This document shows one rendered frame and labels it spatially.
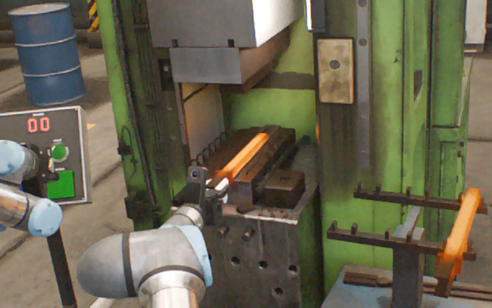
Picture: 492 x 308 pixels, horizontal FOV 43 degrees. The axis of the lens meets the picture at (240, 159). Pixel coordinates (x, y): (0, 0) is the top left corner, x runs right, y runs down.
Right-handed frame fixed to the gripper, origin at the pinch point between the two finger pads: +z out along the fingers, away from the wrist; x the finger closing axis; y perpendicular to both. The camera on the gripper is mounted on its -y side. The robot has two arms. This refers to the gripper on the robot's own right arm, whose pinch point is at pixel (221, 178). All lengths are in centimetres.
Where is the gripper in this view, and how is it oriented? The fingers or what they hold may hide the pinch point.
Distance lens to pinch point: 174.0
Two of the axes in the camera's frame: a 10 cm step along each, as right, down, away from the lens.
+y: 0.9, 9.2, 3.7
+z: 3.7, -3.8, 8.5
